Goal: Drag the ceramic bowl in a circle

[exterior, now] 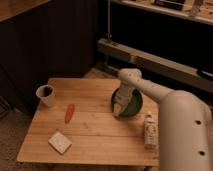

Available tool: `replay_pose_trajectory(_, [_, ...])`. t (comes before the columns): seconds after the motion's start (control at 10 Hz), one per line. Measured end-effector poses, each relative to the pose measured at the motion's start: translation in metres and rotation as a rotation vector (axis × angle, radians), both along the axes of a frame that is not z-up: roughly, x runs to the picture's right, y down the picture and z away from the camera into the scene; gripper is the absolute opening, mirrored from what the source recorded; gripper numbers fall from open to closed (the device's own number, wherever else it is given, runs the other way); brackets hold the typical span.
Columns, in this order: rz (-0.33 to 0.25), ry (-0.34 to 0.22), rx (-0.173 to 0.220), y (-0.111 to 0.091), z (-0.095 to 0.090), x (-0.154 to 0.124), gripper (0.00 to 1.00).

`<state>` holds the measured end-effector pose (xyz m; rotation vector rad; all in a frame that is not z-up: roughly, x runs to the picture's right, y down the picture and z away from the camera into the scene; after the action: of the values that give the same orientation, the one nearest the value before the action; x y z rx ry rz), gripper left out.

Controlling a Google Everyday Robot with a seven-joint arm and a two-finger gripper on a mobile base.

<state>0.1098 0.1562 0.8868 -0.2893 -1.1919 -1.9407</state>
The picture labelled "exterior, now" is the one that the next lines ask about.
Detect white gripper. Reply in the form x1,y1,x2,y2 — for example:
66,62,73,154
113,82,134,117

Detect green ceramic bowl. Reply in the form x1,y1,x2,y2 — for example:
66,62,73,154
111,89,143,118

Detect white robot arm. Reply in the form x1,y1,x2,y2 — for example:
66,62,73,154
112,68,213,171

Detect white plastic bottle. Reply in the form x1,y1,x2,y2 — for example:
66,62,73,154
144,112,157,149

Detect wooden table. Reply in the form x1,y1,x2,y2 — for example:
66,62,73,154
17,78,159,166

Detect red orange carrot toy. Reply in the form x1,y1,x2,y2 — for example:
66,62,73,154
65,104,75,124

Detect beige square sponge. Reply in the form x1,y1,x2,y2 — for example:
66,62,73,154
48,131,72,155

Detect white paper cup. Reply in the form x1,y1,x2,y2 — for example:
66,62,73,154
36,85,55,107

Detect metal vertical pole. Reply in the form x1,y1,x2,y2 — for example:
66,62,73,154
107,0,112,41

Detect wooden shelf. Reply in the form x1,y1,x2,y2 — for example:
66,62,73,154
111,0,213,26

